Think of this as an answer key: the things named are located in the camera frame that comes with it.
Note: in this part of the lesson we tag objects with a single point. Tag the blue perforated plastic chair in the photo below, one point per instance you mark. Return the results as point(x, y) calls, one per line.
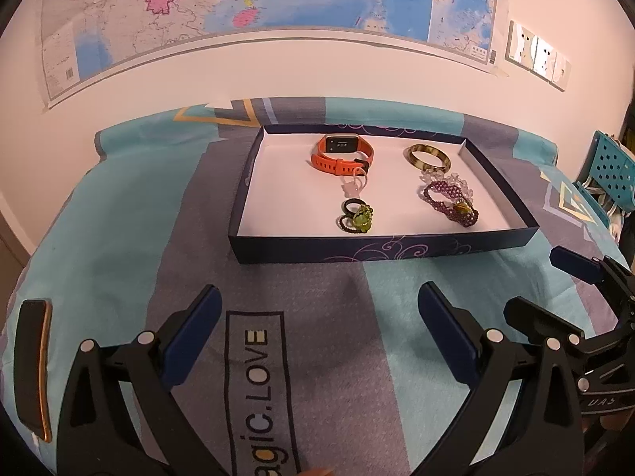
point(615, 168)

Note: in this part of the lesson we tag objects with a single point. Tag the navy jewelry box tray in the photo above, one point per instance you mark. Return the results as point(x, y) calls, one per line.
point(292, 183)

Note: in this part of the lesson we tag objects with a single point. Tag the white wall socket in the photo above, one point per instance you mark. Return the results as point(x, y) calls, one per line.
point(521, 43)
point(544, 57)
point(560, 72)

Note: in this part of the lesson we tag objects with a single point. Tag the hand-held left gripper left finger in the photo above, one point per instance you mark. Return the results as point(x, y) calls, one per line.
point(196, 327)

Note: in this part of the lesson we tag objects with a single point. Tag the printed blue grey blanket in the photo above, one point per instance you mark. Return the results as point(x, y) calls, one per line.
point(124, 238)

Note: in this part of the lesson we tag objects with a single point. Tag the keyring with yellow pendant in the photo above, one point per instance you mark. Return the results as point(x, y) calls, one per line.
point(459, 207)

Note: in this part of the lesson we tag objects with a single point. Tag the orange smartwatch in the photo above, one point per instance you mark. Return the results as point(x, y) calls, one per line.
point(342, 156)

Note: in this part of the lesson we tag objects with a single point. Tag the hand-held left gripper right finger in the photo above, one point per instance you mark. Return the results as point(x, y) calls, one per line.
point(446, 327)

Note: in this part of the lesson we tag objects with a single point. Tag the amber bangle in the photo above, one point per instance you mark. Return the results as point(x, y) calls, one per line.
point(427, 156)

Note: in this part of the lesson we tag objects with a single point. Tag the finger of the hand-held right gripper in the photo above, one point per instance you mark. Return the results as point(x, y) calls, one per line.
point(536, 317)
point(575, 263)

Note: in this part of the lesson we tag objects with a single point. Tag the black phone with orange edge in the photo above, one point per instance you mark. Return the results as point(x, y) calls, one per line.
point(30, 367)

